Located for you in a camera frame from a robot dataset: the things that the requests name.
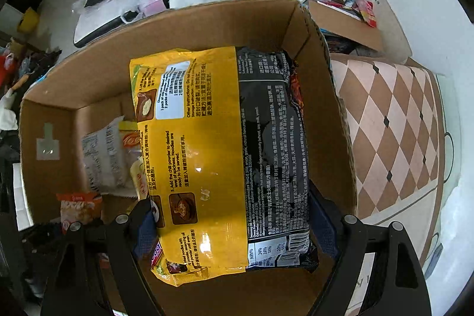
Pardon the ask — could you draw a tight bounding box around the yellow bin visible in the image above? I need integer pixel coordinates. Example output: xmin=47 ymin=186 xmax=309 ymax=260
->
xmin=17 ymin=7 xmax=40 ymax=34

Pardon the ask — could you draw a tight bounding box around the pink container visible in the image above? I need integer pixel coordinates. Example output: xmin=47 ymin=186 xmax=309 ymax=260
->
xmin=142 ymin=0 xmax=170 ymax=15

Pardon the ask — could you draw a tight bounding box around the small cardboard box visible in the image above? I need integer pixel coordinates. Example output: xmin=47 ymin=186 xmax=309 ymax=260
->
xmin=307 ymin=0 xmax=384 ymax=52

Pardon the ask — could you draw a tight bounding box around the yellow chip bag orange logo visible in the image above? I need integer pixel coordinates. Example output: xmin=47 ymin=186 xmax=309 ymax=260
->
xmin=118 ymin=121 xmax=151 ymax=200

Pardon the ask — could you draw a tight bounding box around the dark clutter pile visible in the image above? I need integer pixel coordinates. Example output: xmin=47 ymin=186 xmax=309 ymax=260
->
xmin=0 ymin=38 xmax=62 ymax=139

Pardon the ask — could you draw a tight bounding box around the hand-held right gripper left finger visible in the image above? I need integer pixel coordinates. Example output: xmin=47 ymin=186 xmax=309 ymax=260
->
xmin=41 ymin=198 xmax=166 ymax=316

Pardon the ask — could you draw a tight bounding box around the large cardboard box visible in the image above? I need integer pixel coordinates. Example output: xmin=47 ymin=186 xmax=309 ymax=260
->
xmin=18 ymin=0 xmax=358 ymax=316

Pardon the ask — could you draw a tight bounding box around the small orange snack packet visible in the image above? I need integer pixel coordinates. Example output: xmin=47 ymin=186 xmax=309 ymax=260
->
xmin=55 ymin=192 xmax=103 ymax=228

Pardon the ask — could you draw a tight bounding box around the white printed snack packet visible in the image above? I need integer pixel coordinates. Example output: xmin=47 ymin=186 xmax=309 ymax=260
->
xmin=81 ymin=116 xmax=137 ymax=199

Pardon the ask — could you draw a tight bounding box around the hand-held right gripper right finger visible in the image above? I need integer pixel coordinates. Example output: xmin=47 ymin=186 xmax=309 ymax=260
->
xmin=307 ymin=183 xmax=433 ymax=316

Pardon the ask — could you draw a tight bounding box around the yellow black noodle pack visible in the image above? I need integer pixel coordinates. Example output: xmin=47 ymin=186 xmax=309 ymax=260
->
xmin=129 ymin=46 xmax=320 ymax=287

